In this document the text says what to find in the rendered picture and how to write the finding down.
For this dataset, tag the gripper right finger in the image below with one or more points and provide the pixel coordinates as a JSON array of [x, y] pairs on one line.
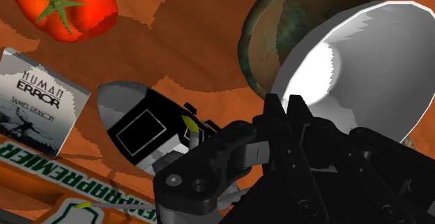
[[374, 169]]

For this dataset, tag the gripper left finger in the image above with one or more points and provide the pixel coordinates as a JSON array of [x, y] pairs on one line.
[[204, 179]]

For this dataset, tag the white bowl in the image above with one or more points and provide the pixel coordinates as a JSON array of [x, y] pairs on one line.
[[380, 66]]

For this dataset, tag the green brown bowl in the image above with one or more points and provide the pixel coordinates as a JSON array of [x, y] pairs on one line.
[[268, 39]]

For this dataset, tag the orange box with green lettering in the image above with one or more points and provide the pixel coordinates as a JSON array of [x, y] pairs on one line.
[[30, 186]]

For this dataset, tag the grey book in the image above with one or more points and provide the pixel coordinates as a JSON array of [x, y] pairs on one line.
[[37, 114]]

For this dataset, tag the red tomato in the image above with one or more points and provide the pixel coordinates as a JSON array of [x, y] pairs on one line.
[[85, 9]]

